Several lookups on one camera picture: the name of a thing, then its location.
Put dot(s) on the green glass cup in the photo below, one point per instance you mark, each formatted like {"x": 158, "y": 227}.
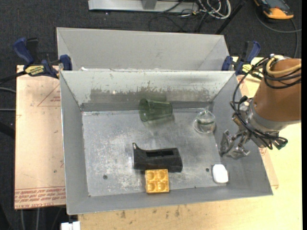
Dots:
{"x": 156, "y": 110}

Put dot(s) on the brown cardboard board red print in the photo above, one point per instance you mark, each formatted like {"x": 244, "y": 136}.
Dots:
{"x": 38, "y": 138}

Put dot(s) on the black hollow rectangular block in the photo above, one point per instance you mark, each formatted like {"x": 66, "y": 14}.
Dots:
{"x": 156, "y": 162}

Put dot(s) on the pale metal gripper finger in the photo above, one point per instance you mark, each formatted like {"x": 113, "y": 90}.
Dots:
{"x": 226, "y": 141}
{"x": 237, "y": 153}

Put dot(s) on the clear glass flask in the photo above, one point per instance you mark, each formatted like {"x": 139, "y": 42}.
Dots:
{"x": 204, "y": 122}

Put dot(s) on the grey metal bin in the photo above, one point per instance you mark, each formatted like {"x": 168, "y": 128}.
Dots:
{"x": 110, "y": 138}

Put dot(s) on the white rounded soap bar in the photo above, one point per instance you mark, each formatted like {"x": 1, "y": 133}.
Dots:
{"x": 220, "y": 174}

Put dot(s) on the yellow studded toy brick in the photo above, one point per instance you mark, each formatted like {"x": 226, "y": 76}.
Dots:
{"x": 157, "y": 181}

